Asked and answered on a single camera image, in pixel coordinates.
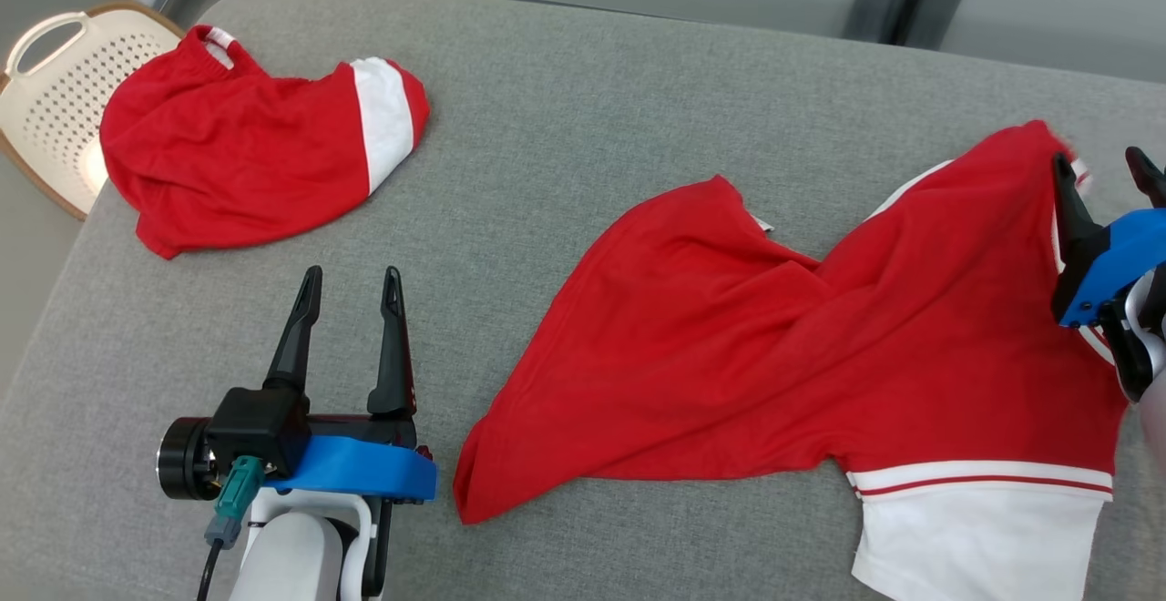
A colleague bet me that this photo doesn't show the left gripper with blue mount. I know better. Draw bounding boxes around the left gripper with blue mount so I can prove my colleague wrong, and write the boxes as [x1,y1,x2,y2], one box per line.
[156,265,438,598]

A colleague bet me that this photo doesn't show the right gripper with blue mount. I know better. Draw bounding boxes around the right gripper with blue mount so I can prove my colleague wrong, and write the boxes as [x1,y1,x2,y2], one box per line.
[1052,146,1166,403]

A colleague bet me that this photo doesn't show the red shorts with white bands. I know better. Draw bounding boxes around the red shorts with white bands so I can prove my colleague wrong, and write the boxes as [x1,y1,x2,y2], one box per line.
[98,25,432,260]

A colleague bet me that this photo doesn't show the red lettered jersey shirt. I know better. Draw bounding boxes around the red lettered jersey shirt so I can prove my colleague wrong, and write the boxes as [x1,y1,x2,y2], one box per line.
[453,118,1130,601]

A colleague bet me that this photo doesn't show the cream perforated laundry basket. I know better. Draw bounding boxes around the cream perforated laundry basket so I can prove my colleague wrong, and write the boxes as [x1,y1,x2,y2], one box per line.
[0,0,186,222]

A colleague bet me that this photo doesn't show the left black cable, teal plug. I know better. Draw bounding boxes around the left black cable, teal plug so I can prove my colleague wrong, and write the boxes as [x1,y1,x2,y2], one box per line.
[194,455,268,601]

